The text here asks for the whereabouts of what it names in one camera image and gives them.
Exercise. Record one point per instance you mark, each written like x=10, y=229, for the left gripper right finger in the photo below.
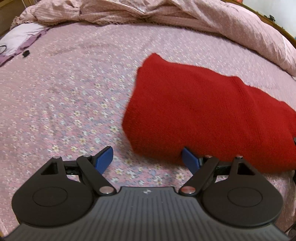
x=233, y=193

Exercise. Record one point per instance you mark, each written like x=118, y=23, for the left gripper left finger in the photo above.
x=62, y=192

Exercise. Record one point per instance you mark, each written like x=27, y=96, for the red knit sweater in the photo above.
x=176, y=106

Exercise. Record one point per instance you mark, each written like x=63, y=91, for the pink floral bed sheet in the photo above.
x=68, y=96

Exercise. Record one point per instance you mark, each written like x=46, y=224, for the small black object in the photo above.
x=26, y=53

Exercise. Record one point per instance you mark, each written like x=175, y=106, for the lavender pillow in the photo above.
x=20, y=38

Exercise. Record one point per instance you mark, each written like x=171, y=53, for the pink floral duvet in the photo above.
x=226, y=19

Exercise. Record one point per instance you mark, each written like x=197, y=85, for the wooden headboard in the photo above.
x=10, y=9

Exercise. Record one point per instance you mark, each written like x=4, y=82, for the wooden bed side rail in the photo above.
x=270, y=20

